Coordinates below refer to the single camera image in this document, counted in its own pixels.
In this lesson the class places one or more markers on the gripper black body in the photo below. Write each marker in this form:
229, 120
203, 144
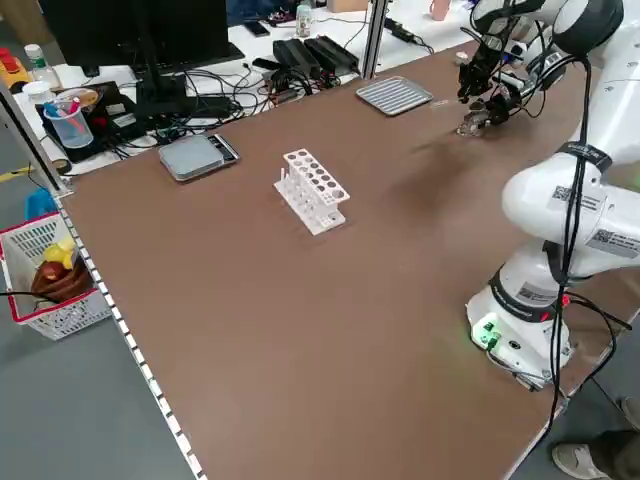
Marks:
487, 57
507, 102

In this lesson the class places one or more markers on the tall glass beaker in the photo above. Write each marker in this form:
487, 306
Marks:
470, 129

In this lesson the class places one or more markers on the glass test tube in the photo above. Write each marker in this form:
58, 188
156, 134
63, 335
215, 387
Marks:
442, 104

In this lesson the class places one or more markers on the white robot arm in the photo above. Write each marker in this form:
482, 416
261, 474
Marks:
547, 70
550, 210

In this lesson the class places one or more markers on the white test tube rack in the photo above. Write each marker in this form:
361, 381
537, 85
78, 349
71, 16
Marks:
315, 195

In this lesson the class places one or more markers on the small white lidded cup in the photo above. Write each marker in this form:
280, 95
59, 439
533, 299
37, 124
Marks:
460, 59

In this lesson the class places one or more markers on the pink plastic pitcher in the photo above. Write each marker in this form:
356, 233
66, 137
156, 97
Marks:
441, 10

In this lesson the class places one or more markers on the ribbed metal tray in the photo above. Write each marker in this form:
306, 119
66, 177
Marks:
395, 95

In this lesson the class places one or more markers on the black adapter with yellow label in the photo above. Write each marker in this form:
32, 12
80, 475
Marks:
400, 30

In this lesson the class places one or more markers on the black ribbed power brick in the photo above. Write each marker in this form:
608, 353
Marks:
295, 57
332, 52

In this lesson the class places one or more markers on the patterned drink bottle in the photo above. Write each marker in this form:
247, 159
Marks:
305, 20

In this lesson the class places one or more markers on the black phone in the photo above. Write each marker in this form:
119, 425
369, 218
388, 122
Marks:
257, 29

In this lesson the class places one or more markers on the silver digital scale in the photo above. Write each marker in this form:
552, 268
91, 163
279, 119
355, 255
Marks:
192, 157

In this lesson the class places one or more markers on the black monitor stand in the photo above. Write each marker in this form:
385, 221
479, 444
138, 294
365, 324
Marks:
150, 90

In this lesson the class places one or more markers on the black box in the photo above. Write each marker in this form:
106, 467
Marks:
120, 125

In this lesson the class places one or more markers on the person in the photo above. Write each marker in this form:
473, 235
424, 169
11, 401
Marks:
580, 460

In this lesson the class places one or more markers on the black computer monitor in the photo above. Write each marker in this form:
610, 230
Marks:
100, 30

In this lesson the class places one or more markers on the clear measuring cup with pens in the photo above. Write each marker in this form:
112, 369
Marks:
70, 127

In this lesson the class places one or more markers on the clear bottle with white cap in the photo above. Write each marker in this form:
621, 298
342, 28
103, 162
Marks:
37, 67

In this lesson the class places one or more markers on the yellow toy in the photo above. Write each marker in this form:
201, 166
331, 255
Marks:
59, 250

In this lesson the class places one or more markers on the blue bag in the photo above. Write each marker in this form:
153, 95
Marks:
40, 205

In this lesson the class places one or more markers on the brown toy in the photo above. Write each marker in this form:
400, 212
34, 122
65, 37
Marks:
55, 282

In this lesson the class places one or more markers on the white basket with red rim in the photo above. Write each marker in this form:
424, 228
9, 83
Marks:
65, 315

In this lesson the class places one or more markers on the aluminium frame post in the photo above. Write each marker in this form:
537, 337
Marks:
375, 35

